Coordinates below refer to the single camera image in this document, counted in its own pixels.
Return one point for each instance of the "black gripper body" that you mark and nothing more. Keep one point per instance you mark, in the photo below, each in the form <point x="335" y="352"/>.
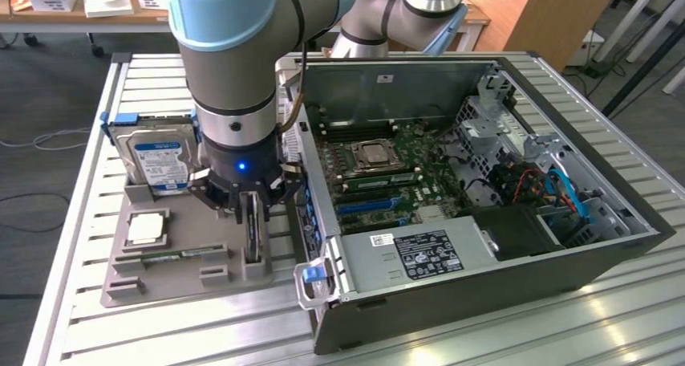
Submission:
<point x="240" y="161"/>

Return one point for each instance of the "graphics card with metal bracket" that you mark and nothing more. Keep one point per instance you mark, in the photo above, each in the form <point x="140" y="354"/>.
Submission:
<point x="252" y="233"/>

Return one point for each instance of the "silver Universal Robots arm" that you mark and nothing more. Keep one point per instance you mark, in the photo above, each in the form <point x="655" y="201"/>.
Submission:
<point x="229" y="61"/>

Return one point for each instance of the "grey plastic parts rack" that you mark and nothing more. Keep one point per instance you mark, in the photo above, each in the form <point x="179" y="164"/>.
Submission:
<point x="192" y="237"/>

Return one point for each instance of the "hard disk with blue caddy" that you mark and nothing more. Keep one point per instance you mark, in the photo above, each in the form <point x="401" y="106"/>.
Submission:
<point x="155" y="161"/>

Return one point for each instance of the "CPU with metal lid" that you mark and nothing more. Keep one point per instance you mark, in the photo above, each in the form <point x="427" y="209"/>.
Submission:
<point x="379" y="154"/>
<point x="145" y="227"/>

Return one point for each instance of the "blue expansion slot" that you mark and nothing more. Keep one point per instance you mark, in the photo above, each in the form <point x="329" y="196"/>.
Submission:
<point x="369" y="206"/>

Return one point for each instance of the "green RAM stick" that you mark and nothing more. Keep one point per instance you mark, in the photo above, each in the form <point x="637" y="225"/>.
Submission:
<point x="385" y="185"/>
<point x="171" y="256"/>
<point x="380" y="178"/>

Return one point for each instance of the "grey power supply unit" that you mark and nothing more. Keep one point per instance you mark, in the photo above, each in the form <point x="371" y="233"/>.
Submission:
<point x="369" y="261"/>

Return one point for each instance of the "green motherboard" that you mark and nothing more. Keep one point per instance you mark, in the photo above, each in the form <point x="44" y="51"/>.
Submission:
<point x="428" y="173"/>

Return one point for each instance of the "black caster wheel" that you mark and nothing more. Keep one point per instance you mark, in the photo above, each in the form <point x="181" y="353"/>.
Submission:
<point x="31" y="40"/>
<point x="98" y="50"/>

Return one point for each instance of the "silver perforated drive cage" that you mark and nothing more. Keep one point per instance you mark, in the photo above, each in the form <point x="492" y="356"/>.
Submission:
<point x="481" y="141"/>

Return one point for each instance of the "white stacked tray box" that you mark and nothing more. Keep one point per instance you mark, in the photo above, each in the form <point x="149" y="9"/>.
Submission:
<point x="107" y="6"/>

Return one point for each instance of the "black open PC case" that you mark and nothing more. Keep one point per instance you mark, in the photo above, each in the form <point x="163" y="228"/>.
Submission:
<point x="481" y="302"/>

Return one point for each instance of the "orange book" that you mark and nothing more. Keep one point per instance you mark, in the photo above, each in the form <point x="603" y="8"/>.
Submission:
<point x="20" y="1"/>

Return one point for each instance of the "silver metal disk bay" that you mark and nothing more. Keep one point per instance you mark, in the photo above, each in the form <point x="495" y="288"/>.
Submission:
<point x="611" y="217"/>

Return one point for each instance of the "wooden cabinet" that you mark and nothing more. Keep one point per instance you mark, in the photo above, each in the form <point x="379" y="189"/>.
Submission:
<point x="561" y="21"/>

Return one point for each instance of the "white box with red mark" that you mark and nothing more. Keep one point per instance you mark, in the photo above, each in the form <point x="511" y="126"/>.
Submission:
<point x="591" y="45"/>

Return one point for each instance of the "black metal pole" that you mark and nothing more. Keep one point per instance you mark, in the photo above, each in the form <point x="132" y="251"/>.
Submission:
<point x="633" y="81"/>

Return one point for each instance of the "CPU socket with metal frame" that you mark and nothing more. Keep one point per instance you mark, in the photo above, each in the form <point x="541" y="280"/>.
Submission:
<point x="357" y="163"/>

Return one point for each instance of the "wooden desk with white frame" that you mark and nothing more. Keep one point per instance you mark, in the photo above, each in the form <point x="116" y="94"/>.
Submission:
<point x="64" y="19"/>

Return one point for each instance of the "white metal desk frame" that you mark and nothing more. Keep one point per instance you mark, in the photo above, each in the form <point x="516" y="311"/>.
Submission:
<point x="615" y="37"/>

